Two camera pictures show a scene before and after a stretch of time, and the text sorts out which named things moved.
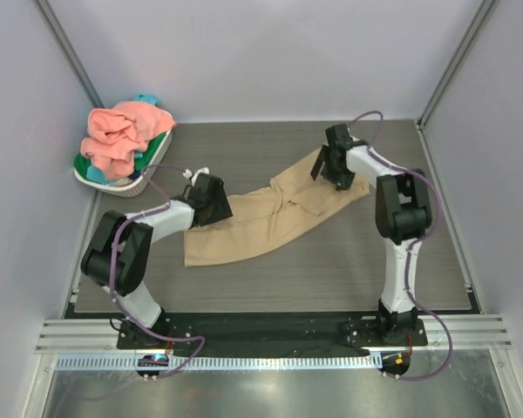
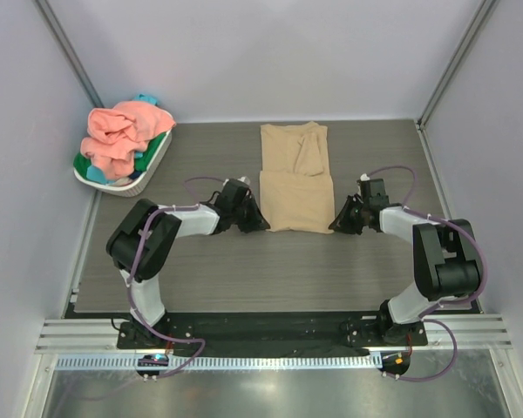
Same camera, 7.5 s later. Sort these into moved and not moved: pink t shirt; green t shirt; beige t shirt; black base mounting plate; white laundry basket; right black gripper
Moved: beige t shirt; right black gripper
Not moved: white laundry basket; pink t shirt; black base mounting plate; green t shirt
